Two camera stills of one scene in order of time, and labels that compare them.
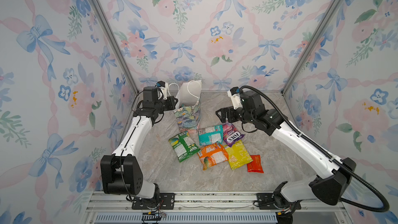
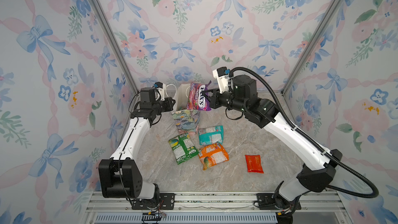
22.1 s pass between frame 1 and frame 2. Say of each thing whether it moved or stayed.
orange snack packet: stayed
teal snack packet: stayed
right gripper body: moved
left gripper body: stayed
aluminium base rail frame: stayed
